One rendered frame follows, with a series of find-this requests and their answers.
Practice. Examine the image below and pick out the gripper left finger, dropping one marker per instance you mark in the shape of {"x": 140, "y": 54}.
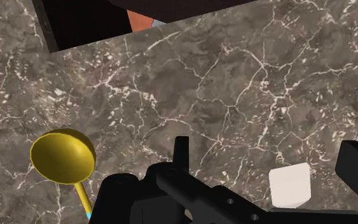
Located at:
{"x": 178, "y": 198}

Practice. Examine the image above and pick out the white cube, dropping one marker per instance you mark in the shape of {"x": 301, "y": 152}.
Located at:
{"x": 290, "y": 186}

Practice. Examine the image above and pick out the yellow ladle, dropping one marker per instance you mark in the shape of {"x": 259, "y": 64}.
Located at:
{"x": 61, "y": 156}

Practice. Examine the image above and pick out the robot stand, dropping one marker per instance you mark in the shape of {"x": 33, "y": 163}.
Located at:
{"x": 85, "y": 21}

